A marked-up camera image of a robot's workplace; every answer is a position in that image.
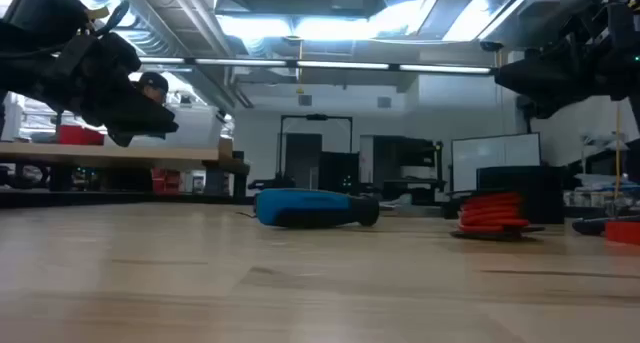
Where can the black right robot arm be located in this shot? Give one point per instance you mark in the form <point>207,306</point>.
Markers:
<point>625,23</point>

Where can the wooden workbench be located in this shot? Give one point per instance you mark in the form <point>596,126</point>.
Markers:
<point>100,155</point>

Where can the white translucent storage bin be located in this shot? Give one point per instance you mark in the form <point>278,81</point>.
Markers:
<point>197,125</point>

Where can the black equipment box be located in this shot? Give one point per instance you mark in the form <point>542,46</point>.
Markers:
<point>525,188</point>

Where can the small red container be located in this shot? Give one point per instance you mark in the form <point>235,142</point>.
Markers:
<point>80,134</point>

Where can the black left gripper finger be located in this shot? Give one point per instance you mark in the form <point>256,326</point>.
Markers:
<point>150,117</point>
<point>117,133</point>

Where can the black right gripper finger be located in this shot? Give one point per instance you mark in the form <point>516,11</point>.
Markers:
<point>535,70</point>
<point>542,98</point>

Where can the black aluminium table frame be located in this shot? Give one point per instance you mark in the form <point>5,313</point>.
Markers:
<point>100,198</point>

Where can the person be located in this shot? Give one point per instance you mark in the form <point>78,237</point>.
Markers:
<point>152,85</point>

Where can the black tubular frame stand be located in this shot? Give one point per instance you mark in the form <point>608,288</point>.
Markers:
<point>316,117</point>

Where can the red bit holder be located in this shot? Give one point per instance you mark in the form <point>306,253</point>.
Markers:
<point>624,232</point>

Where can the black shelving unit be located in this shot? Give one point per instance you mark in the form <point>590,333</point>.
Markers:
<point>400,163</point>

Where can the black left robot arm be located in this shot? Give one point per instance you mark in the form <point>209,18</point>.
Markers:
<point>35,8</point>

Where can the white whiteboard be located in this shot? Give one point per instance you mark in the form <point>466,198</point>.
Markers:
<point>495,160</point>

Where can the long ceiling light bar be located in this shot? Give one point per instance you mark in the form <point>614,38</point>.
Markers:
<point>320,64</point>

